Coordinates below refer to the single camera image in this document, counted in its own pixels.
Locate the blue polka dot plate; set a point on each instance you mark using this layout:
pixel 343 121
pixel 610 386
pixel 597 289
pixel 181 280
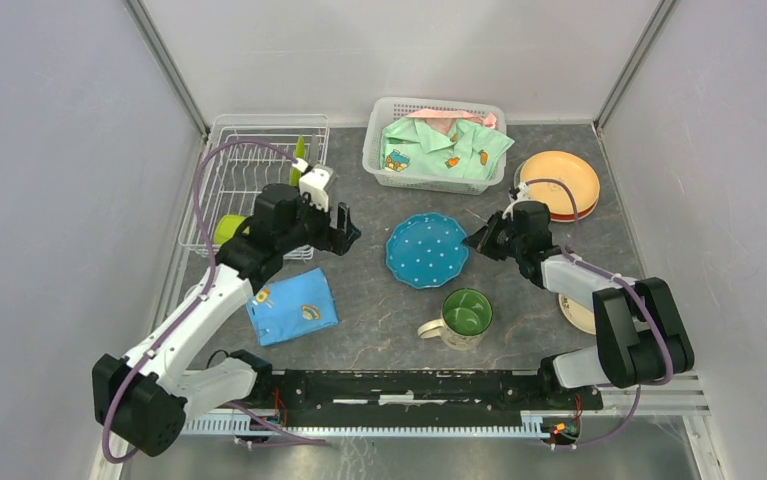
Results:
pixel 426 250

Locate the mint green printed shirt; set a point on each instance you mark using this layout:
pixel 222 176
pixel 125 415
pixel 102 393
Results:
pixel 411 147

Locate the blue folded cloth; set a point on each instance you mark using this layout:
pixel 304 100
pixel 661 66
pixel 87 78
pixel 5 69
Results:
pixel 291 308

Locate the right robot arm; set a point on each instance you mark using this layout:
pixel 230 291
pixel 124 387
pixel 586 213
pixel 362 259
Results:
pixel 640 335

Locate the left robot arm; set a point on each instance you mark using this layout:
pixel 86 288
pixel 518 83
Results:
pixel 146 396

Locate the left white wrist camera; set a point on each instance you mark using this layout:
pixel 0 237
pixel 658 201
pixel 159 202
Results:
pixel 313 183

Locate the green interior mug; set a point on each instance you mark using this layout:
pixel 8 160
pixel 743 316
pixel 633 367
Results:
pixel 465 317

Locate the lime green bowl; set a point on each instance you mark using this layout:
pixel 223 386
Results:
pixel 226 228

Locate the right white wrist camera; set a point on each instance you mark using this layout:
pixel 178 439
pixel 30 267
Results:
pixel 519 193

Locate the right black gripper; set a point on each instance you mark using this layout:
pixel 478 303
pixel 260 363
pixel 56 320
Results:
pixel 481 239

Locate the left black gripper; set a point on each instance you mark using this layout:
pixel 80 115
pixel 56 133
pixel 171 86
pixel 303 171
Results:
pixel 339 240

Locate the orange plate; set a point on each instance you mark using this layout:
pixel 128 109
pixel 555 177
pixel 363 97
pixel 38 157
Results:
pixel 573 172

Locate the white wire dish rack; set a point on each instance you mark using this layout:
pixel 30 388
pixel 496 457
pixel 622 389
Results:
pixel 234 177

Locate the pink cloth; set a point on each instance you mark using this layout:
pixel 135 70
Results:
pixel 489 120

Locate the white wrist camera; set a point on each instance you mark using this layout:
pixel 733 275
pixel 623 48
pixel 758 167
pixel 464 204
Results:
pixel 313 183
pixel 519 193

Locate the white plastic basket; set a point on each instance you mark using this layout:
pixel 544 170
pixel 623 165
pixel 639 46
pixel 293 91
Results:
pixel 389 109

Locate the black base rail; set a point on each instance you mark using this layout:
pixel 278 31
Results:
pixel 413 398

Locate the cream plate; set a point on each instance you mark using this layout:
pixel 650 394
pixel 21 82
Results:
pixel 577 315

